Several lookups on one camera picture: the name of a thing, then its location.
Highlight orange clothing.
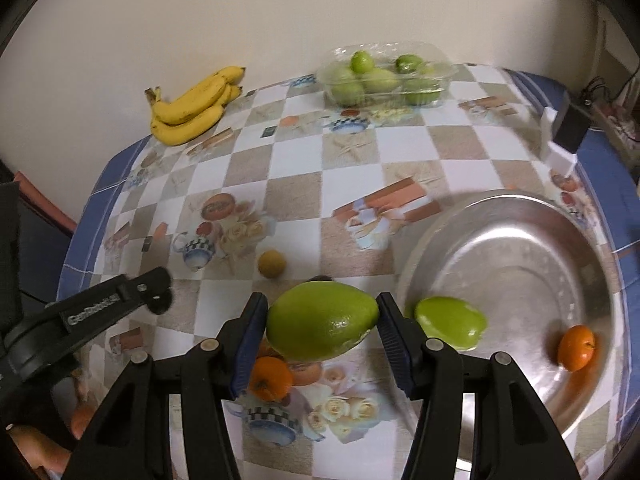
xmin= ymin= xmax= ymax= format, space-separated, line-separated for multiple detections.
xmin=10 ymin=402 xmax=98 ymax=476

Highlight white adapter stand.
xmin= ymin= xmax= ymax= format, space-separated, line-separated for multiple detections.
xmin=539 ymin=107 xmax=578 ymax=176

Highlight pile of small green fruits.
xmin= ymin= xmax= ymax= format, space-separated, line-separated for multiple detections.
xmin=327 ymin=50 xmax=443 ymax=107

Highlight green mango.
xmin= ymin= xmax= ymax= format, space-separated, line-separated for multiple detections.
xmin=266 ymin=281 xmax=379 ymax=362

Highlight brown longan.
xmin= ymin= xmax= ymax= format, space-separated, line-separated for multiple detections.
xmin=257 ymin=250 xmax=287 ymax=279

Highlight small orange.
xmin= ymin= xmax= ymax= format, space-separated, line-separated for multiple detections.
xmin=557 ymin=325 xmax=597 ymax=372
xmin=248 ymin=356 xmax=294 ymax=402

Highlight green apple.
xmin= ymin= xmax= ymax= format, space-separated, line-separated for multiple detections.
xmin=414 ymin=296 xmax=488 ymax=352

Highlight checked printed tablecloth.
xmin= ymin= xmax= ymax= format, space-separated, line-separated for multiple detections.
xmin=56 ymin=62 xmax=640 ymax=480

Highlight black power adapter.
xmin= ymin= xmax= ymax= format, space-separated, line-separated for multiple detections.
xmin=552 ymin=97 xmax=593 ymax=153

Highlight clear plastic container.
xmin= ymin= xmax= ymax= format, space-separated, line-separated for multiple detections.
xmin=320 ymin=42 xmax=457 ymax=109

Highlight red-brown furniture edge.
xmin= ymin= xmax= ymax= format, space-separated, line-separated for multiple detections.
xmin=12 ymin=171 xmax=78 ymax=233

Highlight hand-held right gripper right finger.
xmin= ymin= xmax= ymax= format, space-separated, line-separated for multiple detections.
xmin=376 ymin=292 xmax=583 ymax=480

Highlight yellow banana bunch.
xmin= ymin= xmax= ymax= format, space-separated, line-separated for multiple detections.
xmin=145 ymin=66 xmax=247 ymax=147

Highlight black cables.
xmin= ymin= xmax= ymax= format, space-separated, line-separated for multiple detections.
xmin=580 ymin=67 xmax=640 ymax=111

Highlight white wall duct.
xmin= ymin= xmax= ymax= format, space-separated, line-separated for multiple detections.
xmin=592 ymin=0 xmax=608 ymax=91

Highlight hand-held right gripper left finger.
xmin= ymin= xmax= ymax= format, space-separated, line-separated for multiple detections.
xmin=72 ymin=292 xmax=268 ymax=480

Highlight metal bowl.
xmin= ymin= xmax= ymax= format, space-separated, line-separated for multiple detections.
xmin=392 ymin=189 xmax=621 ymax=473

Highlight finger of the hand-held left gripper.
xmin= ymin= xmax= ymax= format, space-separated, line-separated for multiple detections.
xmin=42 ymin=266 xmax=175 ymax=348

